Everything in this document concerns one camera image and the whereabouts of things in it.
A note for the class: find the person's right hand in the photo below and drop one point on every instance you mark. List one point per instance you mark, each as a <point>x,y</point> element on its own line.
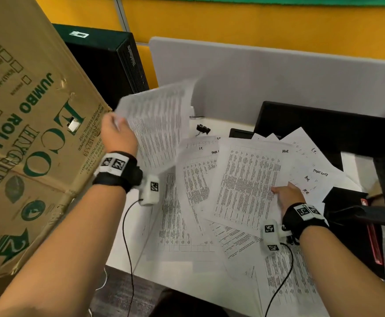
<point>290,196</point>

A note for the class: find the person's left hand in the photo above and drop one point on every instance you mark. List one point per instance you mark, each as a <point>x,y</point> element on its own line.
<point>119,135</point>

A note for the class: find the single printed paper sheet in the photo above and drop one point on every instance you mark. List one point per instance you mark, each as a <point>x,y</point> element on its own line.
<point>245,188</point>
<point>159,128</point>

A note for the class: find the black binder clip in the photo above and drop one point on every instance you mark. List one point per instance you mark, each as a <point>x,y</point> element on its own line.
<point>204,129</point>

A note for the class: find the person's left forearm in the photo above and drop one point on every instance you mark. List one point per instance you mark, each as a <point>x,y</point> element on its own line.
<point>63,260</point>

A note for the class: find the person's right forearm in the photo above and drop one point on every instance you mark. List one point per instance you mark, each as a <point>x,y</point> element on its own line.
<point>344,277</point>

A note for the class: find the person's black shirt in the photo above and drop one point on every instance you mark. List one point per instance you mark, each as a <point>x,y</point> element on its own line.
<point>189,307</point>

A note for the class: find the black right wristband with markers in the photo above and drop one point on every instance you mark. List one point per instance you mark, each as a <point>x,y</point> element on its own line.
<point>295,224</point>

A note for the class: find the black wristband with markers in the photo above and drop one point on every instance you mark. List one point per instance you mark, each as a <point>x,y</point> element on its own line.
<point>113,178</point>
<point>295,224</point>

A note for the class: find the black left wristband with markers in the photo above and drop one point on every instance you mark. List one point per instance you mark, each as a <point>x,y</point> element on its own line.
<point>113,178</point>

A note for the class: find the black folder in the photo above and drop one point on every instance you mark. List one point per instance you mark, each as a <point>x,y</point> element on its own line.
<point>344,194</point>

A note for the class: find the black computer tower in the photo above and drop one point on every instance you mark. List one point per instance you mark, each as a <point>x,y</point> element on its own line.
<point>106,62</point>

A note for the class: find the black monitor base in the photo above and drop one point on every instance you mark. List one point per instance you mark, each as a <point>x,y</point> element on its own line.
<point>311,122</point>

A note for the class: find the brown cardboard box green print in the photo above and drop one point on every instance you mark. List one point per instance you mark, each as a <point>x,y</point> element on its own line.
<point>30,145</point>

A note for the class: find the red pen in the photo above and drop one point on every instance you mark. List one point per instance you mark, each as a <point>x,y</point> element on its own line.
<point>374,241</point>

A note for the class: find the grey desk divider panel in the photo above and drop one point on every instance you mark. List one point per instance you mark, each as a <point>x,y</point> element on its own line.
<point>245,79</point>

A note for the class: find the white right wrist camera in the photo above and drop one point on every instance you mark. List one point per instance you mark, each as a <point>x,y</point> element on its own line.
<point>271,237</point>

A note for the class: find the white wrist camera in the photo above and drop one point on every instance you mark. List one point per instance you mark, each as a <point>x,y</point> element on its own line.
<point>271,237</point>
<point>149,194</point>

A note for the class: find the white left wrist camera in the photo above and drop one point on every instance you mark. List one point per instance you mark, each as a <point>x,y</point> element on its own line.
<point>149,194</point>

